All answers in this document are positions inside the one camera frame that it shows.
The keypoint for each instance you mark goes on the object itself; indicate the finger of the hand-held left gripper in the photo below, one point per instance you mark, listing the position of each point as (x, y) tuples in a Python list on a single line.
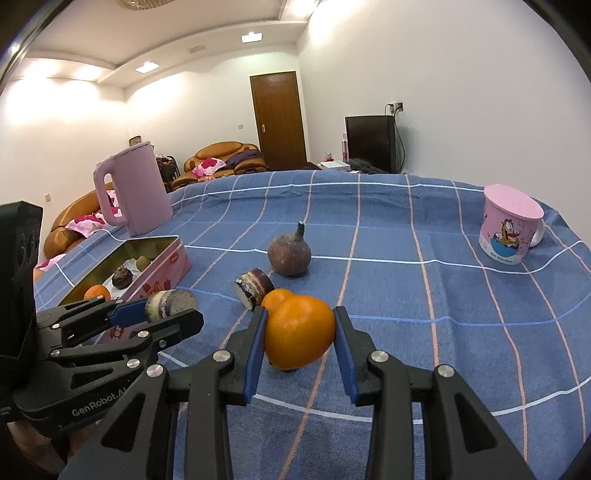
[(175, 325), (127, 313)]

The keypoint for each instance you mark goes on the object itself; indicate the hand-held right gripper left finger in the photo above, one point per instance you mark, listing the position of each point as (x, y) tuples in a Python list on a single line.
[(256, 350)]

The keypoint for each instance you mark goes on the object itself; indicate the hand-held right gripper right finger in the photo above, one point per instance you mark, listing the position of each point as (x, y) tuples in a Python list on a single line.
[(344, 350)]

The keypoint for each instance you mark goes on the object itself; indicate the cut purple fruit half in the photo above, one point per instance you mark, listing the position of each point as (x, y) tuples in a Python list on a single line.
[(251, 287), (171, 302)]

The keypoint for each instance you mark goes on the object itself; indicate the dark round stemless fruit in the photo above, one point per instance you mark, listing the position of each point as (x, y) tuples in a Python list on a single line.
[(122, 278)]

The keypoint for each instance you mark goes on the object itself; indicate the orange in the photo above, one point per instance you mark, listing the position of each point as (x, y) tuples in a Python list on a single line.
[(300, 332), (275, 300), (98, 293)]

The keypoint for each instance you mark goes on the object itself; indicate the brown kiwi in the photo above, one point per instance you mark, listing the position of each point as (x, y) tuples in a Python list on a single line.
[(144, 263)]

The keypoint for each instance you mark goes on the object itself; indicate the pink tin box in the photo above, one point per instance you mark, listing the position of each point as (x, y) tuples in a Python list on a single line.
[(161, 267)]

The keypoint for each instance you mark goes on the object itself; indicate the whole mangosteen with stem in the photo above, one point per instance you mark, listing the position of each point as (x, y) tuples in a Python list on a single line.
[(288, 254)]

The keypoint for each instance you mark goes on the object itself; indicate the blue checked cloth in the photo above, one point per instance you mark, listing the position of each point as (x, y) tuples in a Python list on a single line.
[(392, 277)]

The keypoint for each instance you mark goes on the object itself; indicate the pink floral pillow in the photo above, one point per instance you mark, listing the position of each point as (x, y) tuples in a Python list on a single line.
[(51, 261), (114, 203), (207, 167), (87, 225)]

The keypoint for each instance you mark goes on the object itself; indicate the long brown leather sofa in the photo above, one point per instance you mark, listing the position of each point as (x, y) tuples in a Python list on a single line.
[(69, 217)]

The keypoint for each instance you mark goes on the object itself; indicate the pink electric kettle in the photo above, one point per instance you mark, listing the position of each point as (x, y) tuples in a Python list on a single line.
[(141, 189)]

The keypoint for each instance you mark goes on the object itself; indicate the purple cloth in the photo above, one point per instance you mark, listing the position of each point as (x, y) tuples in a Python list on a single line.
[(242, 159)]

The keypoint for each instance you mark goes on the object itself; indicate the brown leather armchair sofa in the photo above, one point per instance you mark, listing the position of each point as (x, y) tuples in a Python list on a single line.
[(221, 150)]

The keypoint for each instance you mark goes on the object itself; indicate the black soundbar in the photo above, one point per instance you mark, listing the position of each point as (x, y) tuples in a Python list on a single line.
[(367, 166)]

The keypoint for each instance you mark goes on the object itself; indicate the flat white box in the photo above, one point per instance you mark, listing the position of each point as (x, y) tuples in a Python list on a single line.
[(333, 165)]

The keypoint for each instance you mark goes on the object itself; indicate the pink cartoon cup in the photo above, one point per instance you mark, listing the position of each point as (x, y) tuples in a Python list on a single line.
[(505, 230)]

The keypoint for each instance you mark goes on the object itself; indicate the tall pink box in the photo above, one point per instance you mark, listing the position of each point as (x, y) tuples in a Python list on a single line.
[(344, 147)]

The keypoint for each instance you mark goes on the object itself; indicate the black television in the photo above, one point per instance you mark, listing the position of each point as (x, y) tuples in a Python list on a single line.
[(369, 138)]

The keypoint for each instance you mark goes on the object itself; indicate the brown wooden door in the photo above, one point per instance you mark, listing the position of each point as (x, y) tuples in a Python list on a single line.
[(279, 120)]

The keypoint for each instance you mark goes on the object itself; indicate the square ceiling light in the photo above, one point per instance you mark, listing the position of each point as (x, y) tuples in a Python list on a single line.
[(147, 67), (252, 37)]

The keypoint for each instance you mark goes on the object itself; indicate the ceiling air vent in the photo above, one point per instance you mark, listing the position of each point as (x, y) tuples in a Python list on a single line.
[(197, 49)]

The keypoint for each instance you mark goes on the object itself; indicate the wall power socket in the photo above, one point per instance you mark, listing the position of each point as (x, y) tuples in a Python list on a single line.
[(397, 107)]

